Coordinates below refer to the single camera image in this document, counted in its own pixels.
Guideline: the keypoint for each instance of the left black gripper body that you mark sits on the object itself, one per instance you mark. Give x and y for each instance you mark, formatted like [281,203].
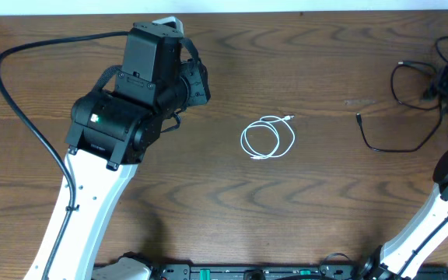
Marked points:
[199,83]

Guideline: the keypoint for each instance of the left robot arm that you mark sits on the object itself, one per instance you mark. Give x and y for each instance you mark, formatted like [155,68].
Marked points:
[107,140]

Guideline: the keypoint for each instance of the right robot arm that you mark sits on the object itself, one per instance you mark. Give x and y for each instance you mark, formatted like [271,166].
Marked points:
[401,257]

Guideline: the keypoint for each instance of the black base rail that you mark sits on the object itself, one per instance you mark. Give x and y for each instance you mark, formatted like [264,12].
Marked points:
[193,272]

